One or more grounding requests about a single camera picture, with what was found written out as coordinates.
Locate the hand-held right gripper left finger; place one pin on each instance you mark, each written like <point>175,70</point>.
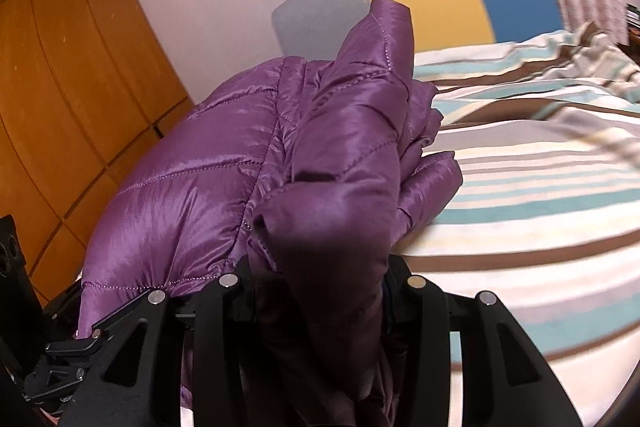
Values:
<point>220,312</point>

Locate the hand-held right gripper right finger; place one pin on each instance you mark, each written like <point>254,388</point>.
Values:
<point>425,312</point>

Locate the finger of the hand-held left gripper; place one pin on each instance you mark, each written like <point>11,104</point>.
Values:
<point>75,344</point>
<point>50,379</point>

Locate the purple quilted jacket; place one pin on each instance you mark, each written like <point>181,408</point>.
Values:
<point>225,167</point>

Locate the striped bed cover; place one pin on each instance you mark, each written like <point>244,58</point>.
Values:
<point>525,167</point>

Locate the wooden wardrobe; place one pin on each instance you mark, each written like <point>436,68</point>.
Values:
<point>75,82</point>

